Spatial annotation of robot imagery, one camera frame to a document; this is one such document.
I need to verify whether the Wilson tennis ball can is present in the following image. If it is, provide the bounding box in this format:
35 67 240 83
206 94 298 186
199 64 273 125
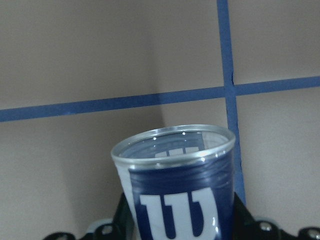
111 124 236 240

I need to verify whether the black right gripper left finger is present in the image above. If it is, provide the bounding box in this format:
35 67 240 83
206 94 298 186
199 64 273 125
80 193 135 240

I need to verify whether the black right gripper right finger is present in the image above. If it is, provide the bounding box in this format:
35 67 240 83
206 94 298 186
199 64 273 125
232 193 282 240

